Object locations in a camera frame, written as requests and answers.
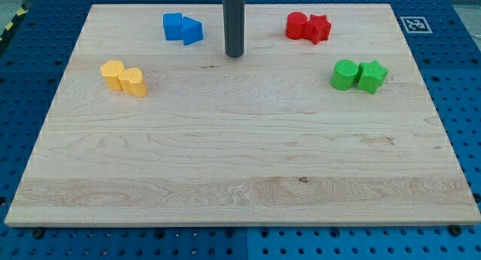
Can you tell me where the yellow heart block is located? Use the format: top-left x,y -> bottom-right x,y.
117,68 -> 147,97

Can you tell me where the black bolt front left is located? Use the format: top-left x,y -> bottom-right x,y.
32,228 -> 44,239

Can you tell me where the blue cube block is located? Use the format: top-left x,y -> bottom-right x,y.
162,13 -> 183,41

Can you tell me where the green cylinder block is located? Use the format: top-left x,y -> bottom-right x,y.
331,59 -> 358,91

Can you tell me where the white fiducial marker tag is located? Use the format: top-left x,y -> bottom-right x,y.
401,16 -> 432,34

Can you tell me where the red cylinder block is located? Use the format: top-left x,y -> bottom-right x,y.
286,11 -> 307,40

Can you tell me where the blue triangle block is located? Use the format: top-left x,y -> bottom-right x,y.
181,17 -> 204,45

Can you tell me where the black bolt front right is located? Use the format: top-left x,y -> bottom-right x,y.
449,225 -> 462,237

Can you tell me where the red star block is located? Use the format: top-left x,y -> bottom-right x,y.
303,14 -> 332,44

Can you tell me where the yellow hexagon block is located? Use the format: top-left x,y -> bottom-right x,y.
100,60 -> 125,91

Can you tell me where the black bolt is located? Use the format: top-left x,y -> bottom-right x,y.
32,228 -> 44,239
449,225 -> 462,237

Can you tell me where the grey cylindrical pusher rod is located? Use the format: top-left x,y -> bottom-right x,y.
222,0 -> 245,58

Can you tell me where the green star block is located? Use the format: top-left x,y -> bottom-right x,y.
356,60 -> 389,94

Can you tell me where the wooden board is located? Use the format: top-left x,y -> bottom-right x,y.
5,4 -> 480,228

